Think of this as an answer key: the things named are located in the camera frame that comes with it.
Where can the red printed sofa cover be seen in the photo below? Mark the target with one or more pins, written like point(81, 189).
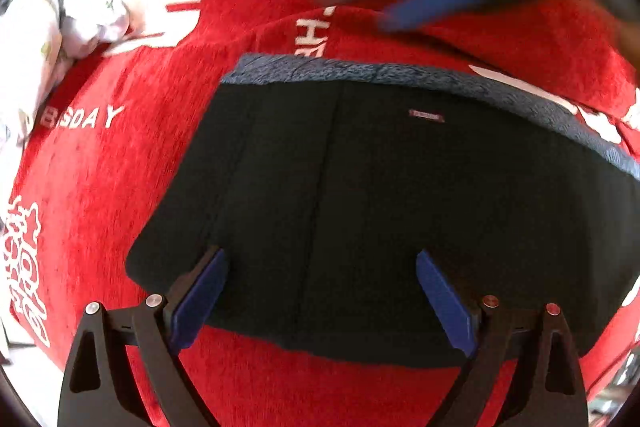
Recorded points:
point(150, 182)

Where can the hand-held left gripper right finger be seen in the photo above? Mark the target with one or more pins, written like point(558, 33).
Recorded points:
point(445, 302)

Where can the white floral garment pile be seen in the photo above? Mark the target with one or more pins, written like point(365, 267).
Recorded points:
point(30, 37)

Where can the black pants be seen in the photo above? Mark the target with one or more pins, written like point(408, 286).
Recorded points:
point(375, 207)

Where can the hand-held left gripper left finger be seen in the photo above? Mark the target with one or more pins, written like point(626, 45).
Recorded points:
point(197, 302)

